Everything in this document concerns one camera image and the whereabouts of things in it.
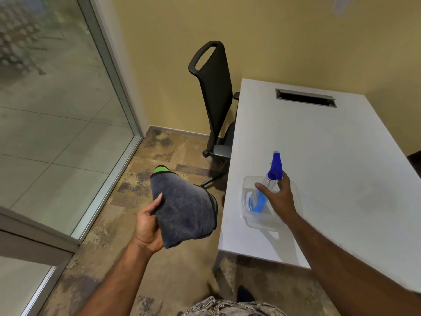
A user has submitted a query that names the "person's left hand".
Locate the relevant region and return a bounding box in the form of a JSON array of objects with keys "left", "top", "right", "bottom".
[{"left": 133, "top": 193, "right": 164, "bottom": 255}]

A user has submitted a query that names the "person's right hand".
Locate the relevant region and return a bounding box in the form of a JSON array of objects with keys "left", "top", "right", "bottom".
[{"left": 255, "top": 171, "right": 297, "bottom": 225}]

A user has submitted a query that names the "blue spray bottle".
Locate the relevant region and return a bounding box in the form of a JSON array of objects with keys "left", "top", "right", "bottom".
[{"left": 248, "top": 151, "right": 284, "bottom": 214}]

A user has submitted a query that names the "grey microfibre cloth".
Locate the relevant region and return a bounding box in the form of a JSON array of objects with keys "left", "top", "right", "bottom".
[{"left": 150, "top": 165, "right": 218, "bottom": 249}]

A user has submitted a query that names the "person's left forearm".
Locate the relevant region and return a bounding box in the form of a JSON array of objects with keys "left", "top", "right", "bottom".
[{"left": 75, "top": 238, "right": 155, "bottom": 316}]

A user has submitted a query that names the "person's right forearm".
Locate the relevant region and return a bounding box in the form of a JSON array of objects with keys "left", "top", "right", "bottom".
[{"left": 285, "top": 212, "right": 421, "bottom": 316}]

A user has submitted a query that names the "clear plastic container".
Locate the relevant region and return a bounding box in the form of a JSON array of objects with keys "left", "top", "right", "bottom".
[{"left": 242, "top": 176, "right": 303, "bottom": 231}]

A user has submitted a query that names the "white desk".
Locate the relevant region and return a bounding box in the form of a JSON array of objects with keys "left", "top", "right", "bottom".
[{"left": 218, "top": 78, "right": 421, "bottom": 294}]

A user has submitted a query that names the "black office chair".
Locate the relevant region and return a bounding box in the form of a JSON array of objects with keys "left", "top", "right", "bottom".
[{"left": 188, "top": 41, "right": 241, "bottom": 189}]

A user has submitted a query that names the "person's patterned clothing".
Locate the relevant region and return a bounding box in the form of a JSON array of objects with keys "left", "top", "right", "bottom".
[{"left": 179, "top": 296, "right": 287, "bottom": 316}]

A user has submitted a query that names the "glass door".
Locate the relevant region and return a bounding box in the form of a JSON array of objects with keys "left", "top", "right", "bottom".
[{"left": 0, "top": 0, "right": 144, "bottom": 316}]

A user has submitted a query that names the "dark chair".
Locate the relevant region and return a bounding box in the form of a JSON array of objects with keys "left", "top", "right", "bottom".
[{"left": 407, "top": 150, "right": 421, "bottom": 179}]

